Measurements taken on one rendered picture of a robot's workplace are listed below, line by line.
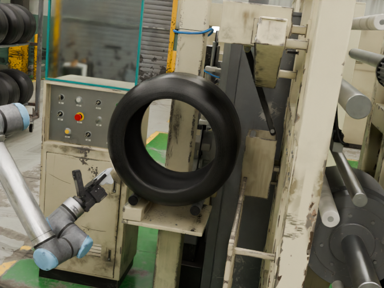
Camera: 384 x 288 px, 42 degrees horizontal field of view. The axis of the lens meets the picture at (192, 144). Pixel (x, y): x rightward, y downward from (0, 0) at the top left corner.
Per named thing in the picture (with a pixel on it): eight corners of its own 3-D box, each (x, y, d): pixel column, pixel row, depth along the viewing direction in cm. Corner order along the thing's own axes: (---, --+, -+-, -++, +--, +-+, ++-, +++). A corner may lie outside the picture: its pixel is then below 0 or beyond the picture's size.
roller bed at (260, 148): (240, 183, 265) (248, 128, 258) (268, 187, 263) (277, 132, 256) (238, 195, 246) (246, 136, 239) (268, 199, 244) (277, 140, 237)
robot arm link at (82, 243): (71, 266, 197) (50, 246, 201) (91, 254, 206) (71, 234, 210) (78, 249, 192) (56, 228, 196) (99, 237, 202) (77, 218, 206)
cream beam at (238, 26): (230, 39, 236) (235, 6, 232) (284, 45, 232) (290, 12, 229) (215, 42, 177) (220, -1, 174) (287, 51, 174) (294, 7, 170)
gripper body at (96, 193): (103, 193, 220) (83, 212, 215) (90, 178, 218) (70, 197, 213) (109, 193, 214) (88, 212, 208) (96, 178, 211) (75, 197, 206)
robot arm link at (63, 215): (57, 245, 206) (41, 230, 209) (80, 223, 211) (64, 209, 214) (52, 236, 198) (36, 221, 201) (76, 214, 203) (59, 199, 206)
